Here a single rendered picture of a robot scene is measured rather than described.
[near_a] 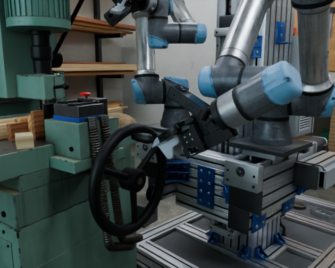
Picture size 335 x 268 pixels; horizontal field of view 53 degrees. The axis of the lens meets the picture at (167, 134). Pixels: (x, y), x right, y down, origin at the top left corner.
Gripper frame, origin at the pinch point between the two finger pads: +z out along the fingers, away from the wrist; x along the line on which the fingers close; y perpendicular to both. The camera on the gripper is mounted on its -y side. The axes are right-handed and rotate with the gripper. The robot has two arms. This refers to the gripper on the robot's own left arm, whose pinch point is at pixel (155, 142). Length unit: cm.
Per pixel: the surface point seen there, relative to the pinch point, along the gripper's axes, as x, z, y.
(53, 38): 17, 35, -53
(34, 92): -4.6, 29.1, -29.5
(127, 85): 309, 246, -132
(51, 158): -13.1, 22.1, -7.7
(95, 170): -14.4, 7.3, 0.7
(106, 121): -3.2, 9.0, -10.3
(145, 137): -3.0, -0.2, -1.7
